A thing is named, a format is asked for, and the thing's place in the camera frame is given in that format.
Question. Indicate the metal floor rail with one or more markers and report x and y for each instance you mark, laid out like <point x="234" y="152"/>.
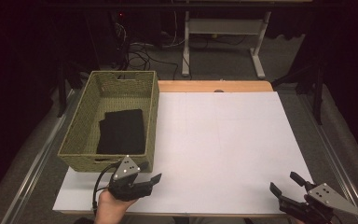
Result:
<point x="335" y="161"/>
<point x="34" y="168"/>

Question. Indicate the person's left hand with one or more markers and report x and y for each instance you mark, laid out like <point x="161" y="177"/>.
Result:
<point x="110" y="208"/>

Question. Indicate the dark curtain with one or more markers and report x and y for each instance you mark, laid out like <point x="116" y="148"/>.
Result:
<point x="18" y="62"/>
<point x="348" y="62"/>

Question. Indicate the green woven basket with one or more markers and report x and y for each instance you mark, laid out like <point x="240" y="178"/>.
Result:
<point x="84" y="124"/>

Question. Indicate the black cloth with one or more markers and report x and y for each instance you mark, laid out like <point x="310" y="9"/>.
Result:
<point x="122" y="132"/>

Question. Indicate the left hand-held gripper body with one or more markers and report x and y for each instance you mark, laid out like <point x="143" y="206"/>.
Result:
<point x="126" y="169"/>

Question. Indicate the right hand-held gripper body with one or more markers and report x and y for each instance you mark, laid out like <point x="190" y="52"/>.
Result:
<point x="326" y="196"/>

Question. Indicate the white table sheet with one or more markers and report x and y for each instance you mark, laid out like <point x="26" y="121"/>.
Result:
<point x="223" y="149"/>

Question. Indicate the black metal stand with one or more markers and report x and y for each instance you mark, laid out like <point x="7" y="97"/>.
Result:
<point x="62" y="90"/>
<point x="317" y="93"/>

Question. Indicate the white desk frame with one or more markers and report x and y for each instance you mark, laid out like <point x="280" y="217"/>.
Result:
<point x="223" y="26"/>

